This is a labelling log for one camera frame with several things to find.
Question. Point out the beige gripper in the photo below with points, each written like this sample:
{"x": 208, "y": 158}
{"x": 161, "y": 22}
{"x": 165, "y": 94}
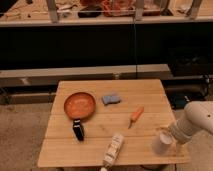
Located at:
{"x": 165, "y": 131}

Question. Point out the white ceramic cup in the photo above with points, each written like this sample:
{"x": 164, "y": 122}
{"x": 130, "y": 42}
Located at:
{"x": 162, "y": 143}

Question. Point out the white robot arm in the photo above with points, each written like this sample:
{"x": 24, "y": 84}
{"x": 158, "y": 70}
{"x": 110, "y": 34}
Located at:
{"x": 197, "y": 116}

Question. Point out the orange toy carrot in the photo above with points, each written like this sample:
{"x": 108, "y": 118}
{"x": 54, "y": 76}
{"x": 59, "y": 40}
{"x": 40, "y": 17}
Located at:
{"x": 135, "y": 116}

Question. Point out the wooden folding table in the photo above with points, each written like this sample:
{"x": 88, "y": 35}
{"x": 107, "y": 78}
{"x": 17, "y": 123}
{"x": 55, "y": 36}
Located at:
{"x": 61, "y": 149}

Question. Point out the white squeeze bottle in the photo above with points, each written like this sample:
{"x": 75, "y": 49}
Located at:
{"x": 112, "y": 152}

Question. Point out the long grey bench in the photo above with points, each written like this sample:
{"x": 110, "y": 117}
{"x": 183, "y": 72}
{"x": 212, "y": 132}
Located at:
{"x": 46, "y": 78}

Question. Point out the cluttered back shelf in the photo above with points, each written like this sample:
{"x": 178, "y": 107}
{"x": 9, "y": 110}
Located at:
{"x": 25, "y": 13}

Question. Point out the orange frying pan black handle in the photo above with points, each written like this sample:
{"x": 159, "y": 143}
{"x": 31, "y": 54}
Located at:
{"x": 78, "y": 106}

